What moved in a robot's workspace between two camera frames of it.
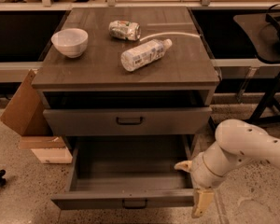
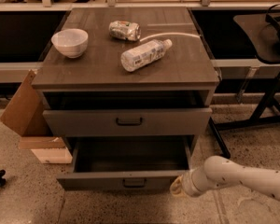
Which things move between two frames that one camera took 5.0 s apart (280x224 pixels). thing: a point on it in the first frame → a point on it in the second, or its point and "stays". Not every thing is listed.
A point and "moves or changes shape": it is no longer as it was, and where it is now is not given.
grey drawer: x=128 y=121 stays
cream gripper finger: x=185 y=165 → x=175 y=187
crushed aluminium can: x=130 y=31 stays
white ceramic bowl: x=71 y=41 stays
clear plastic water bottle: x=145 y=54 stays
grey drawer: x=134 y=172 moves or changes shape
